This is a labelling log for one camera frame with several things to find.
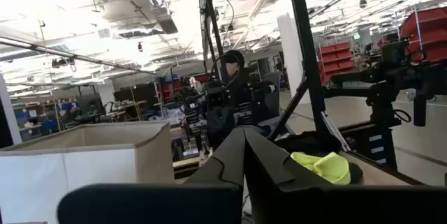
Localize large red bins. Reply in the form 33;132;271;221
400;6;447;63

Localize person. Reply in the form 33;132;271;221
223;50;280;127

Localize white building column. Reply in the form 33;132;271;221
277;13;305;105

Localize black garment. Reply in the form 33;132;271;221
274;130;364;185

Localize black aluminium frame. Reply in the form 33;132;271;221
268;0;350;151

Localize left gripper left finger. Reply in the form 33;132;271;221
57;128;245;224

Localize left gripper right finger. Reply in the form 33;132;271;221
244;128;447;224

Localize shelf of red bins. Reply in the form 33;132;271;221
317;41;357;85

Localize yellow garment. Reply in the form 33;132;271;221
289;151;352;186

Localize beige fabric storage bin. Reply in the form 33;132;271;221
0;121;176;224

